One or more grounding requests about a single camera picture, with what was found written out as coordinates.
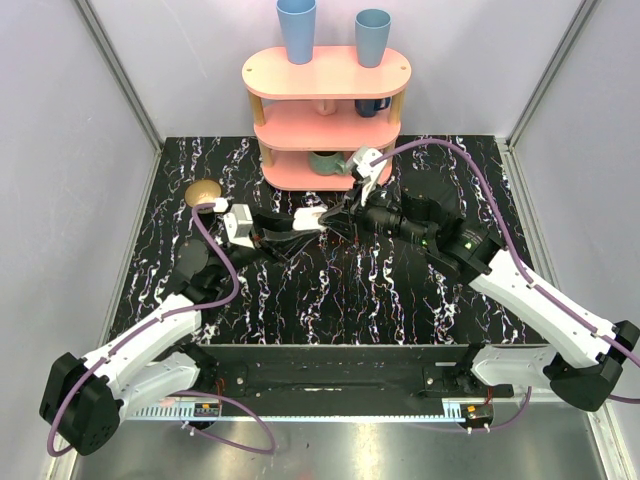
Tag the light blue tumbler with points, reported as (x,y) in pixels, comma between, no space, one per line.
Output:
(372,27)
(297,20)

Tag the green ceramic mug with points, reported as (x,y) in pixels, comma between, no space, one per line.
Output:
(327,163)

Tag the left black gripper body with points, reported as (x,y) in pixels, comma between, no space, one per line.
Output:
(261,231)

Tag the black mounting base plate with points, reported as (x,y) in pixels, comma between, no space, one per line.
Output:
(243,371)

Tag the dark blue mug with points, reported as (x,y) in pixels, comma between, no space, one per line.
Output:
(368,108)

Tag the pink three-tier wooden shelf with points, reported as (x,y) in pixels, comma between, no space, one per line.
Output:
(287,127)

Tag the pink mug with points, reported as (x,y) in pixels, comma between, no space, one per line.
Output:
(324,107)

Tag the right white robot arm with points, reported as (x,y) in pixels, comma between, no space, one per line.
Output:
(583,358)

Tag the left light blue tumbler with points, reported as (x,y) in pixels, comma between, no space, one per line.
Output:
(297,20)

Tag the white oval case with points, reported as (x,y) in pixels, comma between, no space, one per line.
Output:
(308,219)

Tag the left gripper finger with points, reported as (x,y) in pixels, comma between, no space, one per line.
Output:
(274,221)
(284,246)

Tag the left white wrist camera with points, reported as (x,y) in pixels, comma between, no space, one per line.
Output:
(238,223)

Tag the right light blue tumbler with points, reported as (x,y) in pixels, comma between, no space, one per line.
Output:
(372,27)

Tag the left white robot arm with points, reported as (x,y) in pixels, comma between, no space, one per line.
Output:
(87,398)

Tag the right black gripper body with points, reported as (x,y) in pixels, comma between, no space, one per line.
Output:
(379,214)

